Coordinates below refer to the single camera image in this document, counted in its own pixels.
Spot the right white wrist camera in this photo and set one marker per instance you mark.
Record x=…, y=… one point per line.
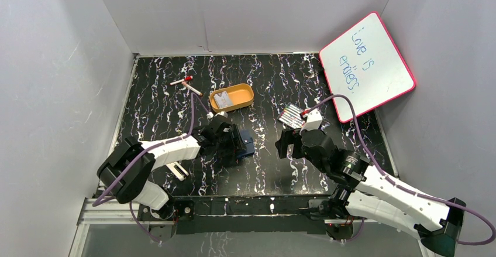
x=312, y=120

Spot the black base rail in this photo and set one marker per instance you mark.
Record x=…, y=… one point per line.
x=311, y=214

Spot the pink framed whiteboard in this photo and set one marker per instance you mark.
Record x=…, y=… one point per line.
x=364, y=68

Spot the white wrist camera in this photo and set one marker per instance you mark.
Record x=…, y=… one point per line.
x=312, y=120
x=219, y=116

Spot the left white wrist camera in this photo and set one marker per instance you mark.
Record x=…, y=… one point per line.
x=219, y=116

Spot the orange oval tray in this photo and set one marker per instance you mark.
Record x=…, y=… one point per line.
x=241, y=95

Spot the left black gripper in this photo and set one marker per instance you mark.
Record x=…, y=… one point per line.
x=236, y=143

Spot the white eraser block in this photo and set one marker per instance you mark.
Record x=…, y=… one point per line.
x=176, y=168

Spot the pack of coloured markers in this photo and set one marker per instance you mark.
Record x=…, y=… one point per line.
x=291, y=117

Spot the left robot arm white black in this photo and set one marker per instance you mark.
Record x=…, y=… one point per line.
x=125, y=173

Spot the blue leather card holder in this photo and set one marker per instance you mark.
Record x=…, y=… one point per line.
x=248, y=149

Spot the white marker pen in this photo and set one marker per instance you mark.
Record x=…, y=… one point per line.
x=191, y=88

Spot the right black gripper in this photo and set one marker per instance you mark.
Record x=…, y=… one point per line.
x=287, y=137

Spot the red capped marker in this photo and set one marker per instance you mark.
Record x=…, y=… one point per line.
x=185, y=79

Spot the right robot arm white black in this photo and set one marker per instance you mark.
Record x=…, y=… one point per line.
x=362, y=191

